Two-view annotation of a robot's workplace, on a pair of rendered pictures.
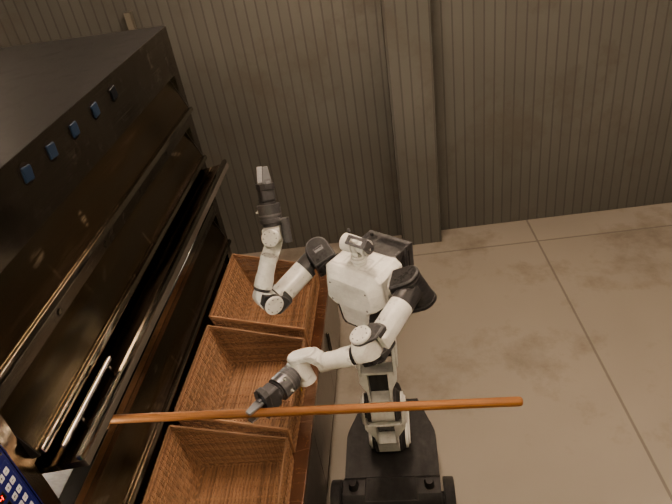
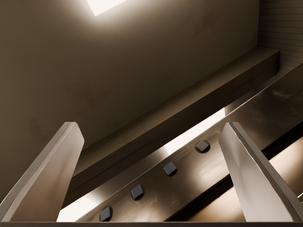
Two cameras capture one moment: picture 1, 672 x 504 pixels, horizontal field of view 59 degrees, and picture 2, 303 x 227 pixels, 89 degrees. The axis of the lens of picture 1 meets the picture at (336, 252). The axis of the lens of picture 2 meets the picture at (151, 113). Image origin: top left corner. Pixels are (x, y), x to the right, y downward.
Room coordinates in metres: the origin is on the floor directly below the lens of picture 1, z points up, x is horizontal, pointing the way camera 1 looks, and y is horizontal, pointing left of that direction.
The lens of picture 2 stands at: (1.99, 0.14, 1.67)
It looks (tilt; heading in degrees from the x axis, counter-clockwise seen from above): 52 degrees up; 76
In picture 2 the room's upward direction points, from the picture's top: 38 degrees counter-clockwise
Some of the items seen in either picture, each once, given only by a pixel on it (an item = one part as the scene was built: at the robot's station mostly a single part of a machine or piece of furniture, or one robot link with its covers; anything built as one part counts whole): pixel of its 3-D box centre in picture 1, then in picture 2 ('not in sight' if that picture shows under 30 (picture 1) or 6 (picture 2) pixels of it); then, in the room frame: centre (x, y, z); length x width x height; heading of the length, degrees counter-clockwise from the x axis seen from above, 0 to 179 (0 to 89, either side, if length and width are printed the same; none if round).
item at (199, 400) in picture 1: (247, 384); not in sight; (1.94, 0.50, 0.72); 0.56 x 0.49 x 0.28; 170
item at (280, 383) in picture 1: (274, 393); not in sight; (1.41, 0.28, 1.19); 0.12 x 0.10 x 0.13; 136
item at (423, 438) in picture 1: (390, 444); not in sight; (1.89, -0.11, 0.19); 0.64 x 0.52 x 0.33; 171
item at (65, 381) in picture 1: (132, 242); not in sight; (1.97, 0.76, 1.54); 1.79 x 0.11 x 0.19; 171
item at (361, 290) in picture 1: (372, 282); not in sight; (1.83, -0.12, 1.26); 0.34 x 0.30 x 0.36; 46
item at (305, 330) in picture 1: (268, 299); not in sight; (2.54, 0.40, 0.72); 0.56 x 0.49 x 0.28; 170
